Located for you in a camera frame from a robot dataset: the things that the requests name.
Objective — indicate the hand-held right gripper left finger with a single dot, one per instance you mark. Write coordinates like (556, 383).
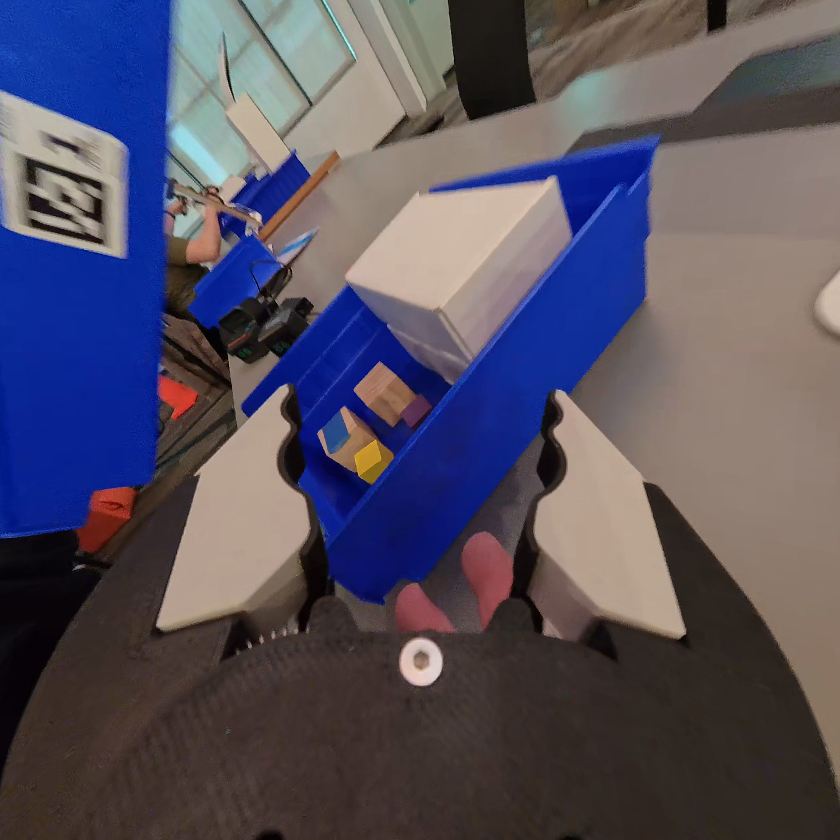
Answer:
(229, 538)

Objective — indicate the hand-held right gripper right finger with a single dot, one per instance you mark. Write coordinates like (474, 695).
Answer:
(604, 544)

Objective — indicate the blue taped wooden cube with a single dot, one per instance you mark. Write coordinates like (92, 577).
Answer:
(384, 390)
(341, 436)

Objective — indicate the purple wooden cube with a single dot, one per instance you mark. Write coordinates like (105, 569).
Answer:
(415, 412)

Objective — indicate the blue plastic bin with tag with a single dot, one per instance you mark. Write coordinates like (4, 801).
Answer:
(79, 361)

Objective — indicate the person's right hand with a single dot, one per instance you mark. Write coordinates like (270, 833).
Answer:
(489, 571)

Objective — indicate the red folded cloth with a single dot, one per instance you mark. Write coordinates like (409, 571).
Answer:
(177, 397)

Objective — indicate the brown slatted chair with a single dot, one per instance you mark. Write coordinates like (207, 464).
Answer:
(197, 387)

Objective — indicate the yellow wooden cube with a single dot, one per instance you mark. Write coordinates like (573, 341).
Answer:
(374, 460)

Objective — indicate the black battery pack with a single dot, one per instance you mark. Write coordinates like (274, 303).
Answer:
(289, 325)
(239, 334)

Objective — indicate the blue storage bin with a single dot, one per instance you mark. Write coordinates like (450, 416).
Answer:
(275, 184)
(229, 275)

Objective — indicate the long wooden slat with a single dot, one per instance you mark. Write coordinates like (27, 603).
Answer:
(302, 193)

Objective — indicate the white standing sign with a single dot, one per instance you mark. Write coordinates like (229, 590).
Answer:
(259, 131)

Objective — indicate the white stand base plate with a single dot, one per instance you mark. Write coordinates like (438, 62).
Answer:
(830, 305)

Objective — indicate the black post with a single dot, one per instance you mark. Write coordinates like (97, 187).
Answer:
(492, 59)

